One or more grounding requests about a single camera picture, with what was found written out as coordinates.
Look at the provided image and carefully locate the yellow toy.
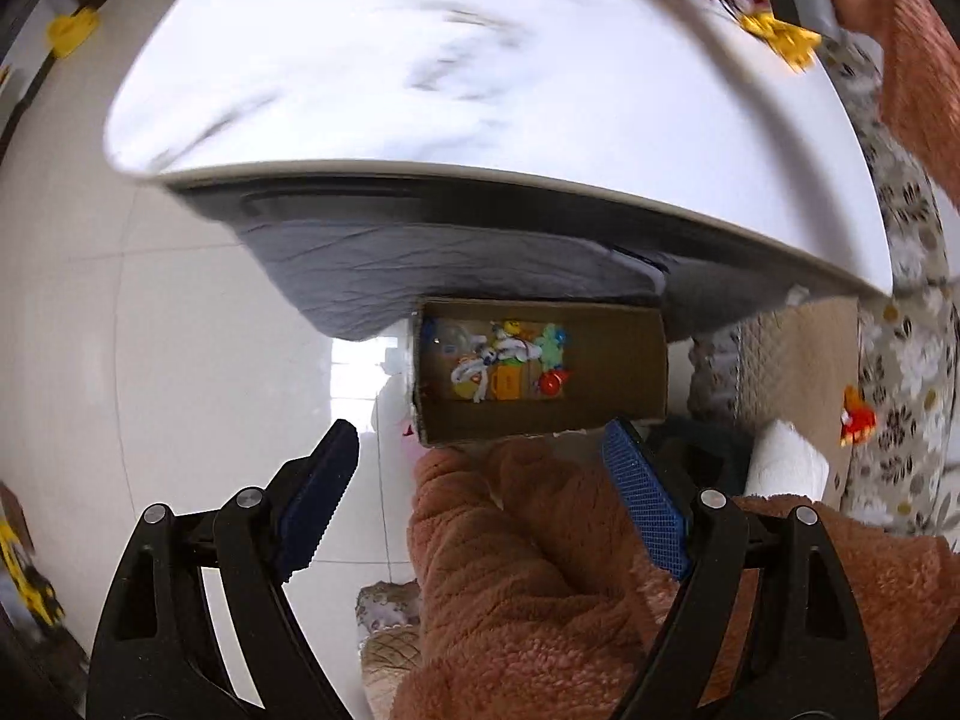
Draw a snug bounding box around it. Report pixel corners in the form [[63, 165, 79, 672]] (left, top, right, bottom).
[[46, 7, 102, 59]]

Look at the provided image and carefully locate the floral quilted slipper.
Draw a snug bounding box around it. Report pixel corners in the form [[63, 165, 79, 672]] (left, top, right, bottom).
[[354, 581, 422, 698]]

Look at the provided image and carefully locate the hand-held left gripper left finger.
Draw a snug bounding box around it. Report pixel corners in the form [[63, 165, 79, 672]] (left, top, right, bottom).
[[86, 418, 361, 720]]

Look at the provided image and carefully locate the white paper roll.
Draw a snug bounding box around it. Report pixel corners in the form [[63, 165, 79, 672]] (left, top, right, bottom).
[[746, 420, 830, 500]]

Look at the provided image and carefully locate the yellow black toy vehicle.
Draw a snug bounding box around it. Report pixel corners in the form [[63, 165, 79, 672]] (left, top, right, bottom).
[[0, 521, 65, 627]]

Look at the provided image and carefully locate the brown cardboard box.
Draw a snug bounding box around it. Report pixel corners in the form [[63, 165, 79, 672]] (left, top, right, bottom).
[[405, 298, 670, 449]]

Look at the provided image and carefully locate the beige quilted cushion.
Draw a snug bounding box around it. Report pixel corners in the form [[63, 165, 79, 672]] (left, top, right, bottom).
[[731, 296, 860, 428]]

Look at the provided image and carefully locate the small red toy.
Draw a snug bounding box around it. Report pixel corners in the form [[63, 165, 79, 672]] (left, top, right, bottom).
[[838, 386, 878, 449]]

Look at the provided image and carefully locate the yellow crumpled wrapper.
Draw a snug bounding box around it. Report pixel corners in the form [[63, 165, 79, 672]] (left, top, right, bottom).
[[739, 11, 824, 74]]

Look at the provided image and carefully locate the grey cloth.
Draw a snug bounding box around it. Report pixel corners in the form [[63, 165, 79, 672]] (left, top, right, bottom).
[[240, 217, 796, 342]]

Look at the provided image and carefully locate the clear plastic packet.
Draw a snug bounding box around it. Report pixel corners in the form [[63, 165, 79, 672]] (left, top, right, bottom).
[[420, 319, 458, 357]]

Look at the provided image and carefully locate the person's right forearm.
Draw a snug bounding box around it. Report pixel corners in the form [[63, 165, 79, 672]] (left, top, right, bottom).
[[874, 0, 960, 222]]

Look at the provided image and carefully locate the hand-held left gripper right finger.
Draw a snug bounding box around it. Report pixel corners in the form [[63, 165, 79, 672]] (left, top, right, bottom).
[[601, 418, 880, 720]]

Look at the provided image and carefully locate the white wrapper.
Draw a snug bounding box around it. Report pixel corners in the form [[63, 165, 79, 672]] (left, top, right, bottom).
[[450, 337, 541, 398]]

